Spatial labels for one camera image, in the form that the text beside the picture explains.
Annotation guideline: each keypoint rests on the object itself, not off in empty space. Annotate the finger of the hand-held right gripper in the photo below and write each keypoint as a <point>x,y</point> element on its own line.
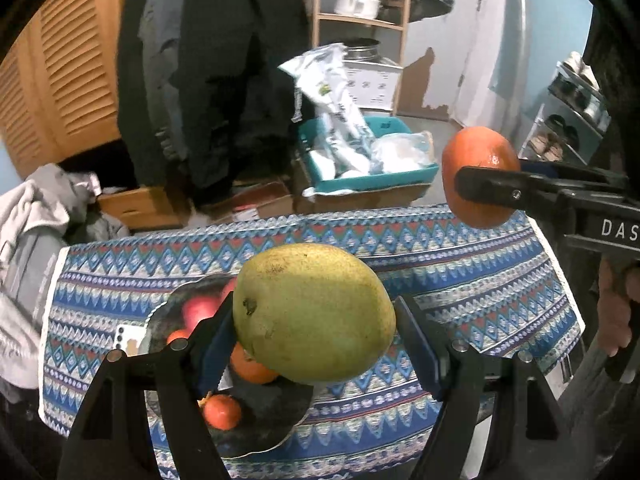
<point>575,175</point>
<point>510,190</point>

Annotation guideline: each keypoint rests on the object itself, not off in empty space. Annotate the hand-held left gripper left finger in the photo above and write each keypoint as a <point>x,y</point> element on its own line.
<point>215,360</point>

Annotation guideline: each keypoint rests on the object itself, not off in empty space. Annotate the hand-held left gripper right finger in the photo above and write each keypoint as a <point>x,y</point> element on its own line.
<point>417,350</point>

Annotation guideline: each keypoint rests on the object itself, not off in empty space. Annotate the large orange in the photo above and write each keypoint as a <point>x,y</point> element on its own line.
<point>250,367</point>
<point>475,150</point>

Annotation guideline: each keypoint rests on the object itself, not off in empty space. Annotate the small tangerine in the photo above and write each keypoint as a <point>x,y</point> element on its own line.
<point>222,410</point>
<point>177,336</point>

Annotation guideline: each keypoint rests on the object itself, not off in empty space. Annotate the red apple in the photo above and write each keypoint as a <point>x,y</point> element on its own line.
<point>229,290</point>
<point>200,307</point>

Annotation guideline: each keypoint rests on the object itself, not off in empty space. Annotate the dark glass bowl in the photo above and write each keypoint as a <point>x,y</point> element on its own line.
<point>265,410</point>

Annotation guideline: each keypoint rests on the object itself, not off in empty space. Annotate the person's right hand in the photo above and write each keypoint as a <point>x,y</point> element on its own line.
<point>612,320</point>

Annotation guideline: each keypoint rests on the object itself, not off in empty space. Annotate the group of assorted shoes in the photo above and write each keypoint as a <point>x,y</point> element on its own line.
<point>545,147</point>

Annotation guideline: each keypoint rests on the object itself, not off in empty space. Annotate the grey shoe rack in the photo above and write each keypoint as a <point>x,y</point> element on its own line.
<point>537,127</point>

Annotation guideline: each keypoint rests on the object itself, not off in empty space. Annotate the blue patterned tablecloth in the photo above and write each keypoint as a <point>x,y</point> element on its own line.
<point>450,270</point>

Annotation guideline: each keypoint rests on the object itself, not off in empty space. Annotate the white smartphone with stickers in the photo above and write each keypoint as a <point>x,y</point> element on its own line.
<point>131,340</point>

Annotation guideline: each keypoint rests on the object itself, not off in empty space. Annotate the clear plastic bags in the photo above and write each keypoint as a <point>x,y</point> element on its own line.
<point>400,152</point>

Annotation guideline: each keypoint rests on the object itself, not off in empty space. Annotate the teal plastic crate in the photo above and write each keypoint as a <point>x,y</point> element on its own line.
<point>370,182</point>

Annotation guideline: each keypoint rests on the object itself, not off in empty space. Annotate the white door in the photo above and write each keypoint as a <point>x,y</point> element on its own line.
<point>490,35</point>

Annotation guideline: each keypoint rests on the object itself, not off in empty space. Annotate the flat cardboard box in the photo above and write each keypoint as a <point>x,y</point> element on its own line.
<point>250,205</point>

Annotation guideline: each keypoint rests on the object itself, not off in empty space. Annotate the brown cardboard box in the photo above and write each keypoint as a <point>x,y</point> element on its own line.
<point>350,202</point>

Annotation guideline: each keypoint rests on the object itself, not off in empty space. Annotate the wooden drawer box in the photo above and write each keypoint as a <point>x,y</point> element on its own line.
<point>140,207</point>

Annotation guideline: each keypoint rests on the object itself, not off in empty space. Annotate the white plastic basket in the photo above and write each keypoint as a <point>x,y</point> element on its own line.
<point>372,85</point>

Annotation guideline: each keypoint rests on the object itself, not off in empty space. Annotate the white printed rice bag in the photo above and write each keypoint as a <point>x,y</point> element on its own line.
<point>340,110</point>

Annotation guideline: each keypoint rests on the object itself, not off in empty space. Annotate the grey sweatshirt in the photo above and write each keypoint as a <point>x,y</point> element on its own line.
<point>35,280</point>

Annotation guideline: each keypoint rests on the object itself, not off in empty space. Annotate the steel pot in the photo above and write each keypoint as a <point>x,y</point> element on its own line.
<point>362,52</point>

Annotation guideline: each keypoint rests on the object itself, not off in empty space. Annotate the wooden shelf rack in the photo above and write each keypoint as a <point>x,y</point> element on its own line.
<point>360,21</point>

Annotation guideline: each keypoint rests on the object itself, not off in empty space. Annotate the white cooking pot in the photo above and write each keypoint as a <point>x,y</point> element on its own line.
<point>355,5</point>

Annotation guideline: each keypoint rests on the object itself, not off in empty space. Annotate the black jacket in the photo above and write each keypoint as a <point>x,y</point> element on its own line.
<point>225,85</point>

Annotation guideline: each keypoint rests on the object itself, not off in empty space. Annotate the grey jacket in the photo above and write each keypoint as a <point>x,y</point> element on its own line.
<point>160,60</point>

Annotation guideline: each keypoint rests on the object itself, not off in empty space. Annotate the wooden louvered wardrobe door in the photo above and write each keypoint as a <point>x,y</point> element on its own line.
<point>65,60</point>

